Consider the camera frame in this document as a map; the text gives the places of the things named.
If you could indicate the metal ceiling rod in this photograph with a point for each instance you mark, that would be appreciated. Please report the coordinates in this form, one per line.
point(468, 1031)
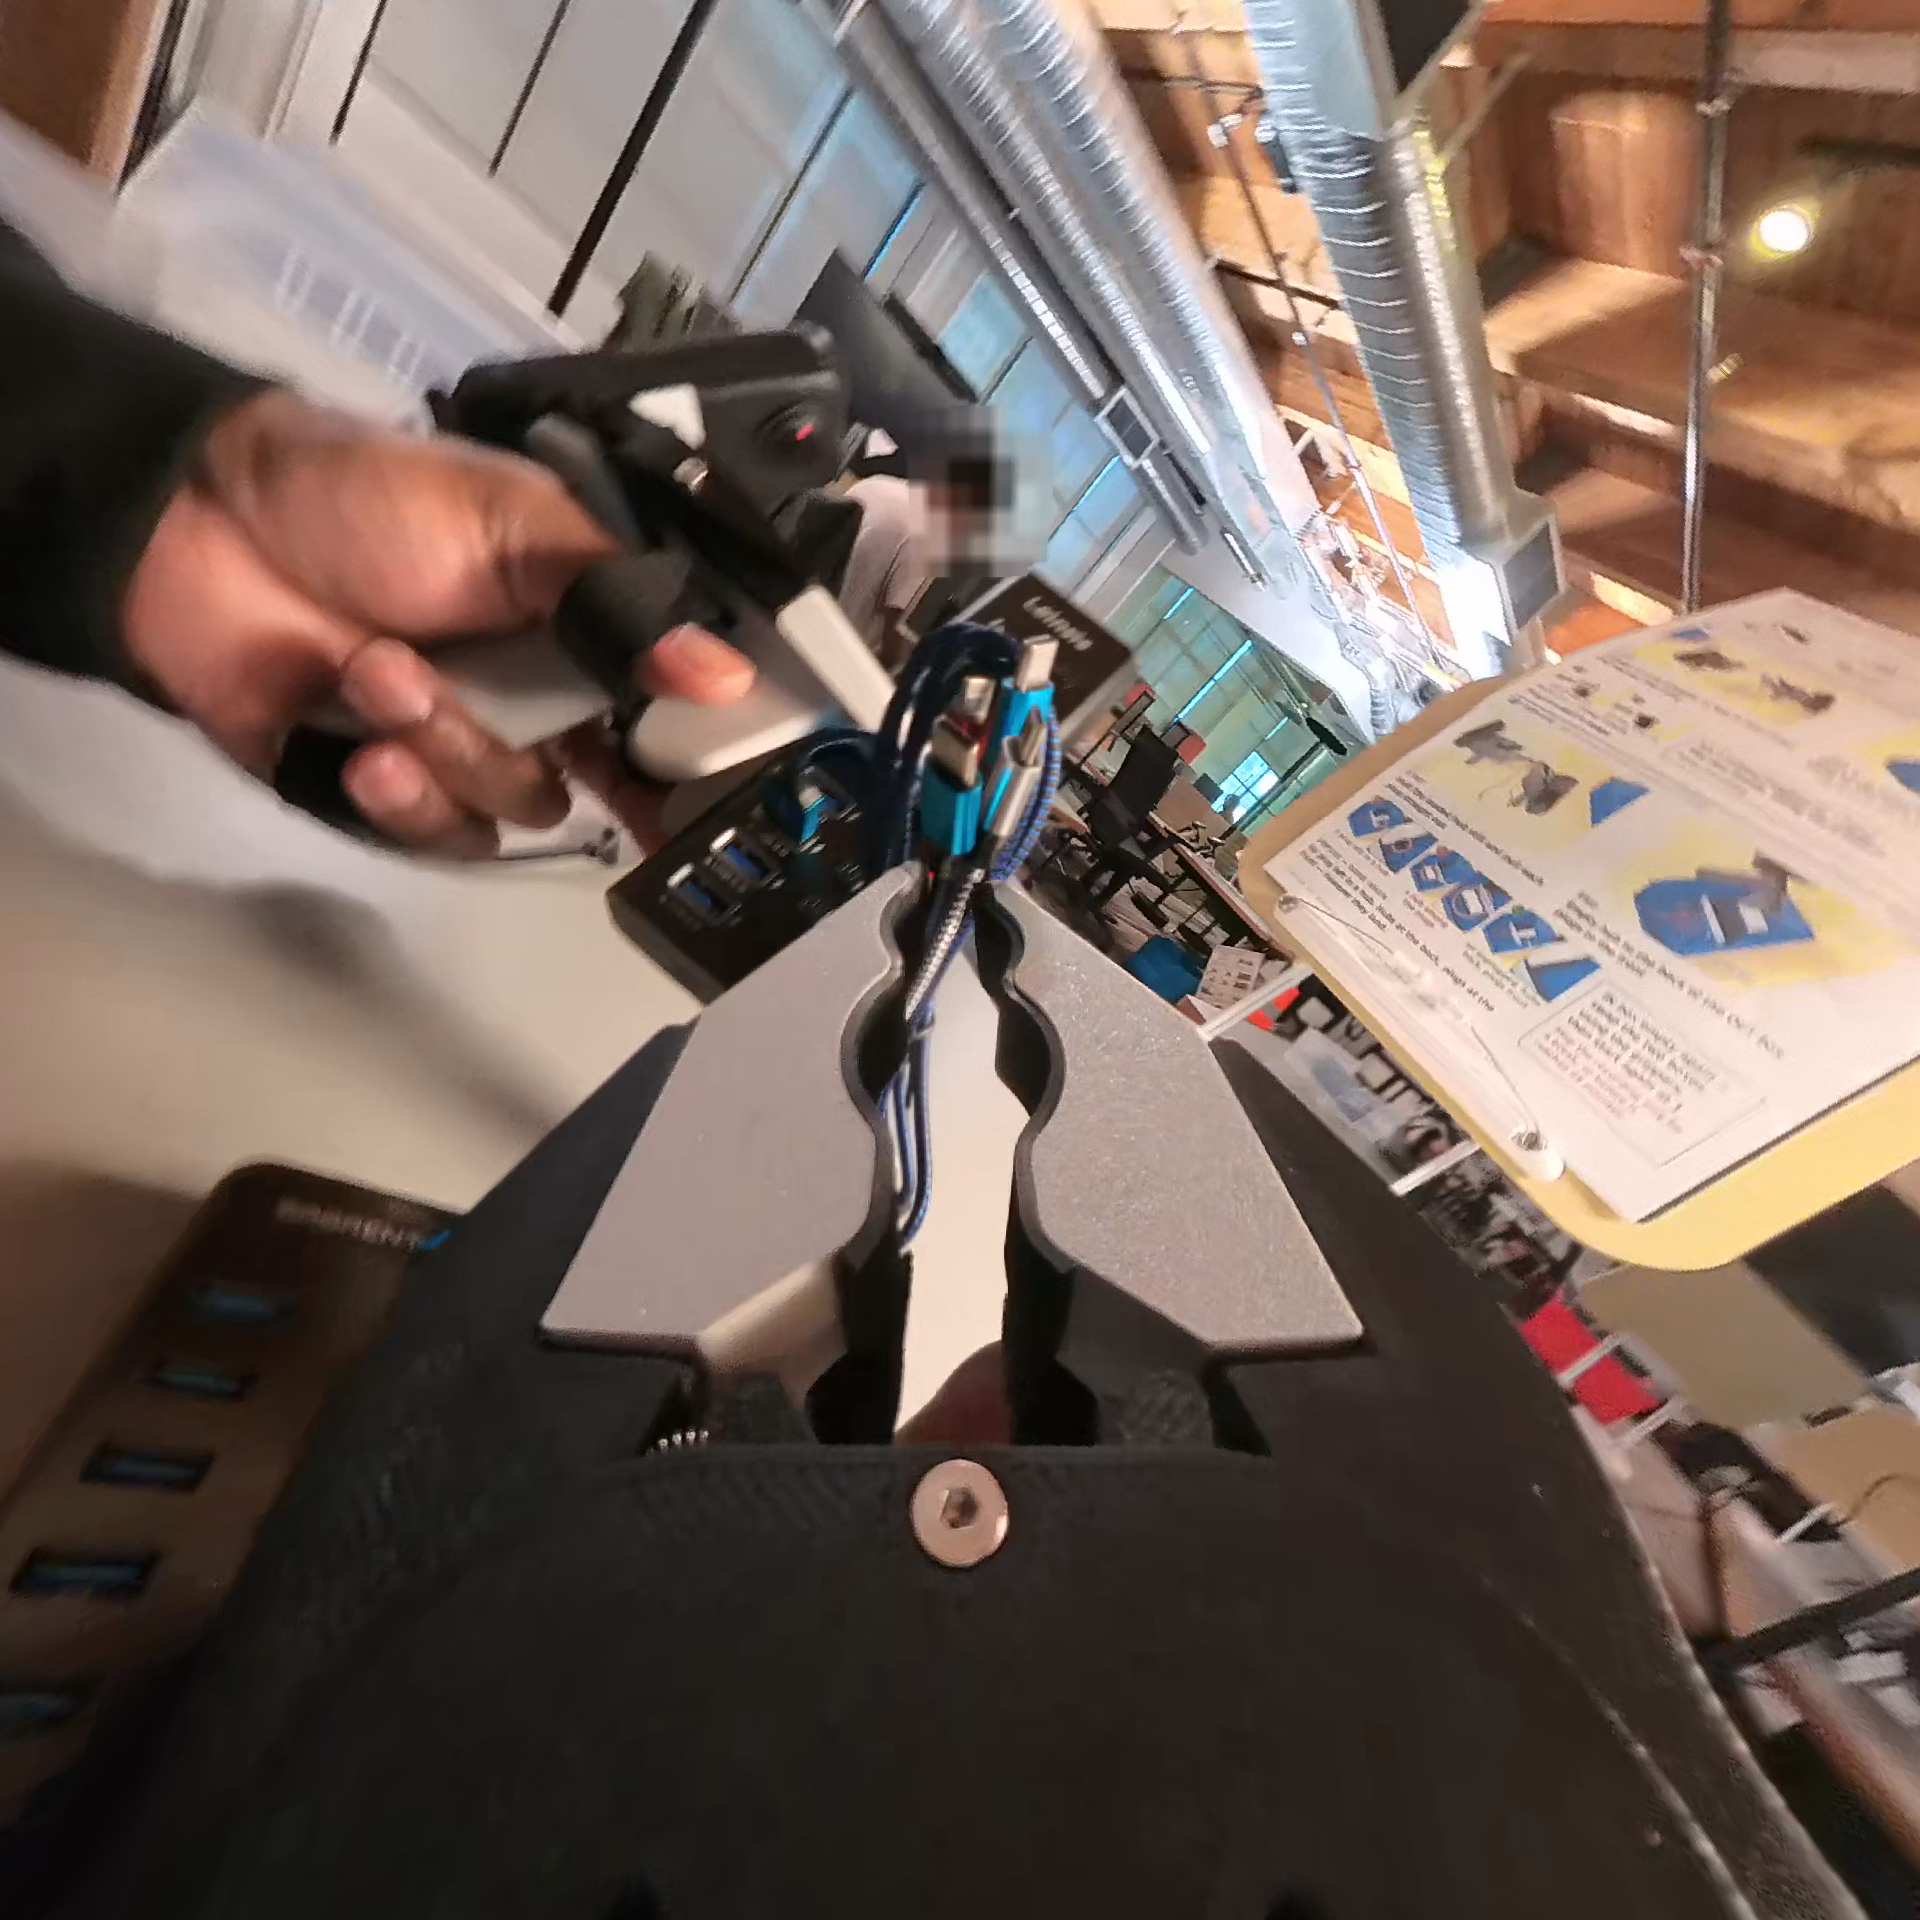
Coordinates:
point(1704, 376)

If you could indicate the instruction sheet on clipboard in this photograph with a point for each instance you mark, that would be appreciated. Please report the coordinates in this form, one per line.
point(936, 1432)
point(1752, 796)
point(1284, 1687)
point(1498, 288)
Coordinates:
point(1725, 1237)

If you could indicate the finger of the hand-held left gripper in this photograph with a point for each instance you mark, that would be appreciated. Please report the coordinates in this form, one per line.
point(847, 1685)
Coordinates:
point(833, 648)

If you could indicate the short black usb hub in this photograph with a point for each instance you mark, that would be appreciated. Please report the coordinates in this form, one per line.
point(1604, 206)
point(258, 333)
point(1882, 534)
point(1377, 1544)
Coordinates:
point(704, 917)

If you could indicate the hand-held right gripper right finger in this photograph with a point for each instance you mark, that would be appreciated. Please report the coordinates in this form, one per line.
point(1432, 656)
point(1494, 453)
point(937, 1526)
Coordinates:
point(1170, 1184)

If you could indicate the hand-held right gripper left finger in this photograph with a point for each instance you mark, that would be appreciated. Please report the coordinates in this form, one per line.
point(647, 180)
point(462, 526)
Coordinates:
point(720, 1171)

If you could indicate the person's left hand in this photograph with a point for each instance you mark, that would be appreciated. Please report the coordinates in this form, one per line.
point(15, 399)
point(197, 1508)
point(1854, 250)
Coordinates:
point(346, 570)

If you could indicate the slim silver ventilation duct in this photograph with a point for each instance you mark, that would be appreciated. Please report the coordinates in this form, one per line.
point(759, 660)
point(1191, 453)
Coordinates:
point(1049, 196)

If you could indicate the large black usb hub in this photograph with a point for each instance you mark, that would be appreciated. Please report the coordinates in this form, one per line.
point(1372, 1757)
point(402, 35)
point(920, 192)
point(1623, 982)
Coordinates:
point(317, 1254)

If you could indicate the printed instruction sheet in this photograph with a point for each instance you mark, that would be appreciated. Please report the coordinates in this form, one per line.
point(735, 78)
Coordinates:
point(1652, 931)

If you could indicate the person's right hand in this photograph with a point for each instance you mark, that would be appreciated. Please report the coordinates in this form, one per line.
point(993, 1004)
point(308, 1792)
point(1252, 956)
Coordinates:
point(968, 1396)

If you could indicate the wide silver ventilation duct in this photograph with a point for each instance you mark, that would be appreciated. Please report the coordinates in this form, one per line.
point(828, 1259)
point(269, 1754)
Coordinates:
point(1394, 300)

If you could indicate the duct vent grille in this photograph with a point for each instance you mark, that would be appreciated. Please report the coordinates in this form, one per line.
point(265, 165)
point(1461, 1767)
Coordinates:
point(1529, 579)
point(1424, 37)

